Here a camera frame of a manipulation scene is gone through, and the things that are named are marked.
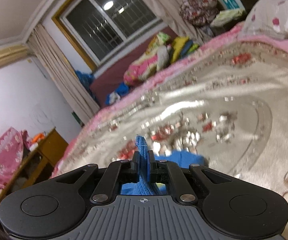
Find blue knit sweater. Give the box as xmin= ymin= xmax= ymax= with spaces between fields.
xmin=121 ymin=135 xmax=206 ymax=196

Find blue clothes pile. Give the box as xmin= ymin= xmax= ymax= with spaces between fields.
xmin=105 ymin=83 xmax=130 ymax=106

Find wooden cabinet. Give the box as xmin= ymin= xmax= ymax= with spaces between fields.
xmin=0 ymin=129 xmax=68 ymax=202

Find pink floral cover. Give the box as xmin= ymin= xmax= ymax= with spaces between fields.
xmin=0 ymin=127 xmax=31 ymax=190

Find silver floral bedspread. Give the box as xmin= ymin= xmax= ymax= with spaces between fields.
xmin=54 ymin=25 xmax=288 ymax=239

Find beige left curtain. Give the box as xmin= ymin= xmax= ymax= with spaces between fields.
xmin=27 ymin=24 xmax=100 ymax=124

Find beige curtain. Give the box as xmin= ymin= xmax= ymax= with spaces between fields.
xmin=27 ymin=24 xmax=100 ymax=124
xmin=143 ymin=0 xmax=211 ymax=45

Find pink floral folded quilt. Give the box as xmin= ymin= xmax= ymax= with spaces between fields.
xmin=123 ymin=32 xmax=171 ymax=87

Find yellow green folded blankets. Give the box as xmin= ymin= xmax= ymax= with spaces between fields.
xmin=169 ymin=36 xmax=199 ymax=64

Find pale green folded cloth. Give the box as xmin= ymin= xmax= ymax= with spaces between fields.
xmin=210 ymin=8 xmax=245 ymax=27

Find barred window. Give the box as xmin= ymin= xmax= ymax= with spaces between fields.
xmin=52 ymin=0 xmax=165 ymax=72

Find white pink-dotted pillow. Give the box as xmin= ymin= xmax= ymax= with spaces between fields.
xmin=239 ymin=0 xmax=288 ymax=40

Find dark floral bundle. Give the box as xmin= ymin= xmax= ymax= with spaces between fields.
xmin=179 ymin=0 xmax=219 ymax=27

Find beige right curtain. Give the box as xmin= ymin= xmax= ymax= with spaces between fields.
xmin=143 ymin=0 xmax=211 ymax=45

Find wall air conditioner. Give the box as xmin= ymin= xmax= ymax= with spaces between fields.
xmin=0 ymin=44 xmax=30 ymax=68

